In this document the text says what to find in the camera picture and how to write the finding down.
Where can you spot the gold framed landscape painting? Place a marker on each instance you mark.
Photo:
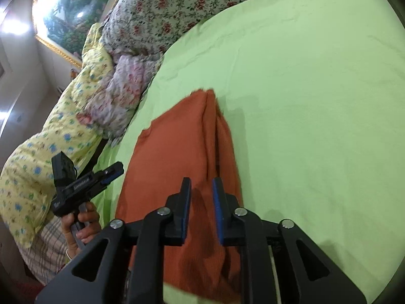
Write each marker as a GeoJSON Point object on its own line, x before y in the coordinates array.
{"type": "Point", "coordinates": [72, 12]}

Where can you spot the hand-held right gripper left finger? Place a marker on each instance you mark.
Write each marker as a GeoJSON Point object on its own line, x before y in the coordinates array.
{"type": "Point", "coordinates": [186, 210]}

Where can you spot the plaid bed sheet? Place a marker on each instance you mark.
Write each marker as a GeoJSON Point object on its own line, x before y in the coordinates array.
{"type": "Point", "coordinates": [47, 253]}

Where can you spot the white red floral quilt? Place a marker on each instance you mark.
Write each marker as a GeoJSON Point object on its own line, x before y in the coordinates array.
{"type": "Point", "coordinates": [177, 6]}

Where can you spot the pink purple floral cloth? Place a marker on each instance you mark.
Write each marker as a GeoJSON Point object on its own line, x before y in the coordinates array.
{"type": "Point", "coordinates": [123, 95]}

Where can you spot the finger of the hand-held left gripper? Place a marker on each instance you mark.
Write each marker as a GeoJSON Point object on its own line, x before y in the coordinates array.
{"type": "Point", "coordinates": [110, 175]}

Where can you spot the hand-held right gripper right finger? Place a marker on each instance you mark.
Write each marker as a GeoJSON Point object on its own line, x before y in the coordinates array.
{"type": "Point", "coordinates": [217, 210]}

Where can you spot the green bed sheet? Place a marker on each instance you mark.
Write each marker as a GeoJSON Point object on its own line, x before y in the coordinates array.
{"type": "Point", "coordinates": [300, 101]}

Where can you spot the orange knit sweater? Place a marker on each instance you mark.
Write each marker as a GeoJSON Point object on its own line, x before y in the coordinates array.
{"type": "Point", "coordinates": [177, 145]}

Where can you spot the person's left hand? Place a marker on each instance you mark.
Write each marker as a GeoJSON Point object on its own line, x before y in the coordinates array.
{"type": "Point", "coordinates": [85, 224]}

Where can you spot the yellow cartoon print quilt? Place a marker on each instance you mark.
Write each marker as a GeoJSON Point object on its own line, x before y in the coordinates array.
{"type": "Point", "coordinates": [38, 164]}

